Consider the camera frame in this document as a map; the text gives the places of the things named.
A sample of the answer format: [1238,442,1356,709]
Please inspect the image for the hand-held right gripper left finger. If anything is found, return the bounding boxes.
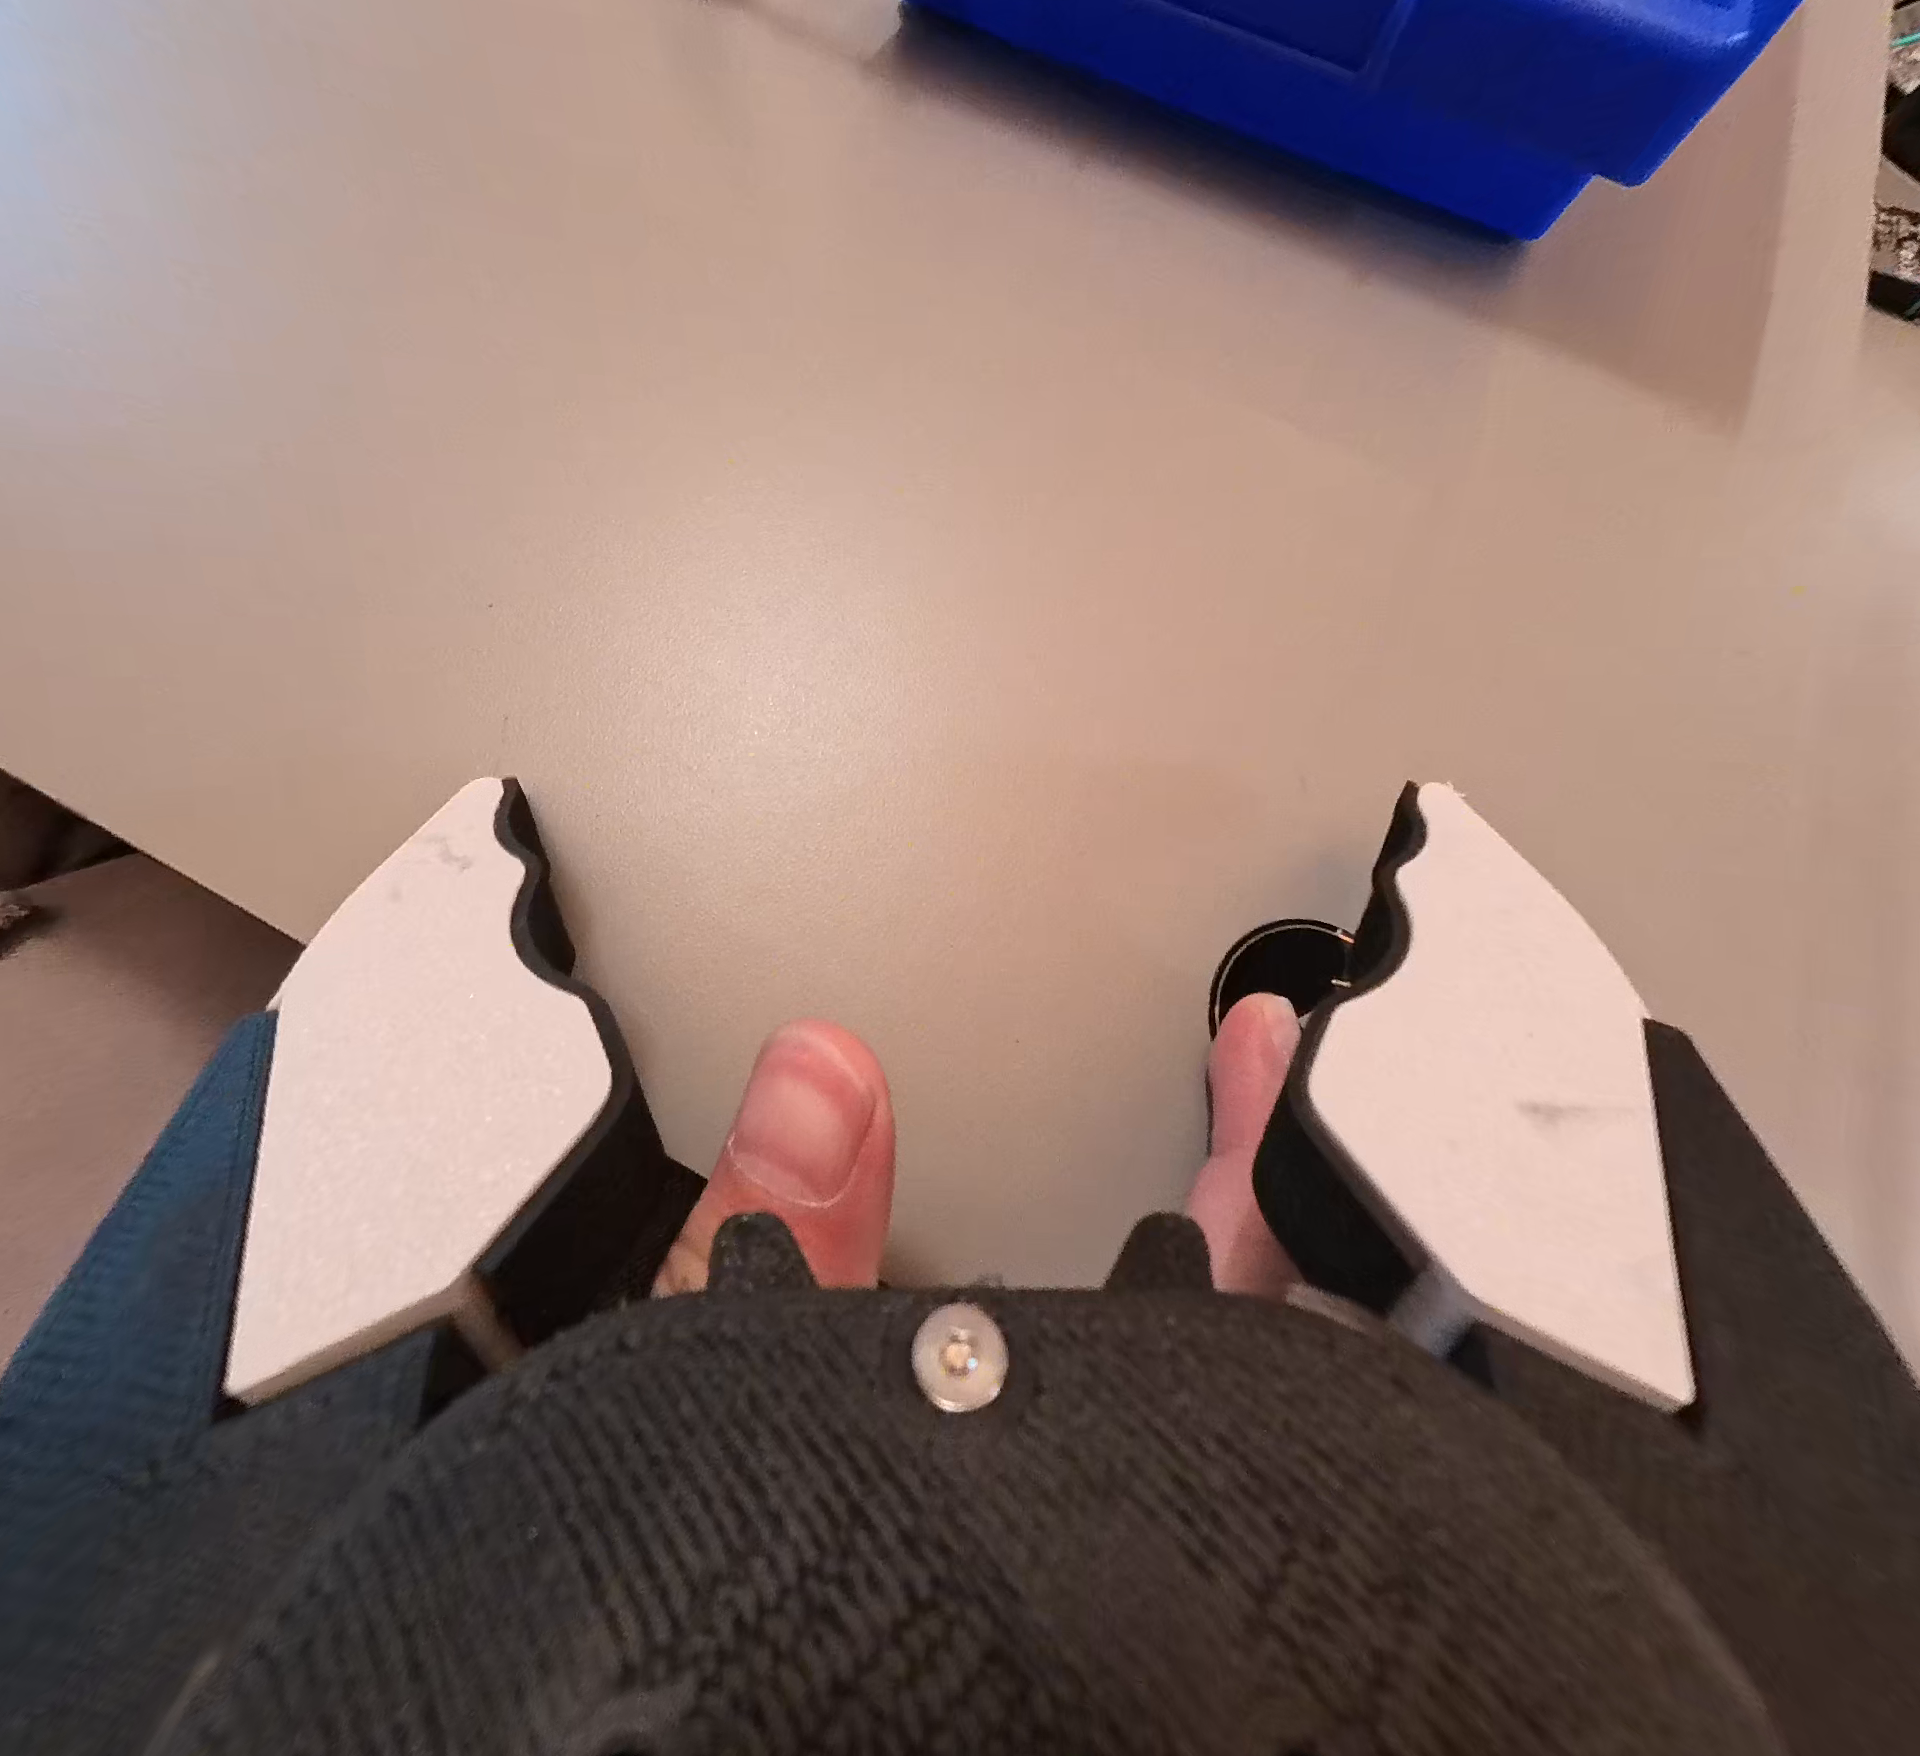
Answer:
[221,773,711,1407]

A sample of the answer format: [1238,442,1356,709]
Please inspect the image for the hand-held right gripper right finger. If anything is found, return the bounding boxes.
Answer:
[1249,778,1701,1416]

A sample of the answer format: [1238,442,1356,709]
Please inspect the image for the blue plastic bin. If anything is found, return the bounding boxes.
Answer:
[826,0,1920,243]

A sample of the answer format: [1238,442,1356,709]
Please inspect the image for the person's right hand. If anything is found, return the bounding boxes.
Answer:
[656,994,1306,1300]

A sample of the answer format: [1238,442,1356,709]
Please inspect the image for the round table grommet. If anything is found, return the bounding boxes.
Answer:
[1207,919,1359,1041]

